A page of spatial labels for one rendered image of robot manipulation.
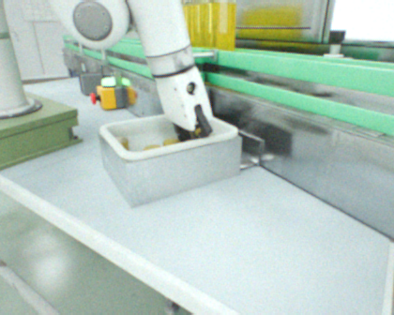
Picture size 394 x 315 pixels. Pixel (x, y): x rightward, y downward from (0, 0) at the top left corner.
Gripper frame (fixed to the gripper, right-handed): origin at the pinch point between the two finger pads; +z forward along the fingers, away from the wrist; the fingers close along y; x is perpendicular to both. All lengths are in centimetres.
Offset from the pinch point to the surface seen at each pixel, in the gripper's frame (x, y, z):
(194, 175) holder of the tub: 4.3, -5.8, 1.9
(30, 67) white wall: -2, 612, 51
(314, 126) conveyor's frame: -12.9, -17.3, -3.3
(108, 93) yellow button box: 0, 54, -1
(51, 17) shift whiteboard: -76, 608, -19
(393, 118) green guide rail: -15.2, -27.4, -6.3
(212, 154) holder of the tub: -0.1, -5.9, -0.3
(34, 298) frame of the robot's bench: 51, 42, 49
